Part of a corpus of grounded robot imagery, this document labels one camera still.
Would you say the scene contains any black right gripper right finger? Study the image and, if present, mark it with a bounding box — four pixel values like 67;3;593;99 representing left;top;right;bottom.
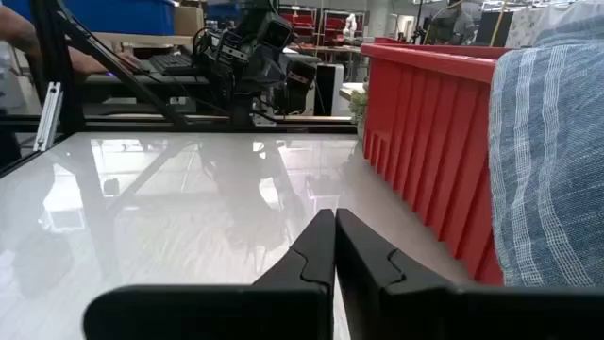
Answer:
335;209;604;340

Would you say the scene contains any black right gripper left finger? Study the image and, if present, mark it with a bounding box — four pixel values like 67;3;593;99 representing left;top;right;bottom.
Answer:
83;209;336;340

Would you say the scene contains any blue white-striped button shirt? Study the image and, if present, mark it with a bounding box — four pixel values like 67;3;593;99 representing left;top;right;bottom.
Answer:
488;0;604;289

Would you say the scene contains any person's forearm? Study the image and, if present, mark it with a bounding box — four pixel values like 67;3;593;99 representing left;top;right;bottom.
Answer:
0;4;43;60

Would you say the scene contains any red plastic laundry bin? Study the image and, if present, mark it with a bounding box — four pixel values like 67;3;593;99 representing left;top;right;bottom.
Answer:
361;37;513;287

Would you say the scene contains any blue plastic bin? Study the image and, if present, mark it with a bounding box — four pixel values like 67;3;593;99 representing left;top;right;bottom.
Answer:
2;0;176;37

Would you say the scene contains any white computer tower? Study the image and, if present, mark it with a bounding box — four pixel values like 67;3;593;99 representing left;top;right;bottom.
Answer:
313;62;345;117

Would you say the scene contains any red storage shelving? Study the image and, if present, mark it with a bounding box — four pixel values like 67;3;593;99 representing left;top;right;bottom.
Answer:
277;4;318;43
321;8;367;46

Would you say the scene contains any small green succulent plant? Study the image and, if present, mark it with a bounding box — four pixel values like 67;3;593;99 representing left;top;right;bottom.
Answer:
348;89;369;138

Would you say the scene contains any white robot figure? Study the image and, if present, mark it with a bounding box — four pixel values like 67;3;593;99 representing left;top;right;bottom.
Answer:
342;13;359;39

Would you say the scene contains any cardboard box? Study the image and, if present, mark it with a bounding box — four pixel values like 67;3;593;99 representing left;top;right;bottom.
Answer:
173;5;205;37

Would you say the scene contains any black keyboard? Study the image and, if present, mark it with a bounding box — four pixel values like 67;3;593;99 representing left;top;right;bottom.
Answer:
148;52;194;77

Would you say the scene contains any person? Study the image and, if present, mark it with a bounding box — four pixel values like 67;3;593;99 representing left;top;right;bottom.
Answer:
424;0;476;46

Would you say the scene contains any black computer monitor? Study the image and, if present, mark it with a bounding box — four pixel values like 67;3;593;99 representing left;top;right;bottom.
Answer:
474;9;515;48

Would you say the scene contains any person's hand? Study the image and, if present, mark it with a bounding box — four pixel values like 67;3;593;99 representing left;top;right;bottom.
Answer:
68;46;143;77

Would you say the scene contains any silver aluminium extrusion bar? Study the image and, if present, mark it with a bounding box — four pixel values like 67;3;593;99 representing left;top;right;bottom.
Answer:
32;82;62;152

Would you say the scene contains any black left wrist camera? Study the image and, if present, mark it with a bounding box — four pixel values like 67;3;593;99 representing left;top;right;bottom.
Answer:
257;11;294;48

